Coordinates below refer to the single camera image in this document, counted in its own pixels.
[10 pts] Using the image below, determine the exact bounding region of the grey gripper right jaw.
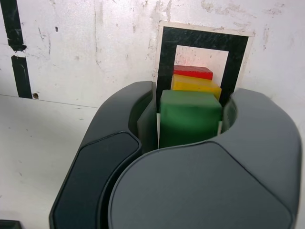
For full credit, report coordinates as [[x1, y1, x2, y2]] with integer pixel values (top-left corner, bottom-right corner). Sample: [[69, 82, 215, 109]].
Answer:
[[107, 87, 302, 229]]

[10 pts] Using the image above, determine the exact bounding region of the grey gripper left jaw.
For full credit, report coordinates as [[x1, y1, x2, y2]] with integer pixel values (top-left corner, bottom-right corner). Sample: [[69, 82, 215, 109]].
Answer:
[[49, 80, 159, 229]]

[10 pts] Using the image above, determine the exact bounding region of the green cube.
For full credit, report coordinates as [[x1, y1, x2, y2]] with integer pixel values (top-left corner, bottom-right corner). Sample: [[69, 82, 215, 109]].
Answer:
[[157, 89, 224, 150]]

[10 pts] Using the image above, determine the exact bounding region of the yellow cube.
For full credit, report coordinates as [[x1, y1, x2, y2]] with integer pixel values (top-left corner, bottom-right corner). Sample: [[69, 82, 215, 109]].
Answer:
[[172, 74, 222, 100]]

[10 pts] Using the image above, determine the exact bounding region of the red cube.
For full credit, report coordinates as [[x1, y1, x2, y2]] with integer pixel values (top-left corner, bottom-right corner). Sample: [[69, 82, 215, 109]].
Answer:
[[173, 65, 214, 81]]

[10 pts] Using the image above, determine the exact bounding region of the black tape square outline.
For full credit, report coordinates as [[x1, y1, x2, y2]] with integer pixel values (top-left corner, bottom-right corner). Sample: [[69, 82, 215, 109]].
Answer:
[[156, 25, 249, 113]]

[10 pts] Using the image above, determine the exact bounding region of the black tape strip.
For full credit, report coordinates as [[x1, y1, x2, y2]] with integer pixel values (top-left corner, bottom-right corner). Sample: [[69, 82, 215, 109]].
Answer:
[[0, 0, 33, 99]]

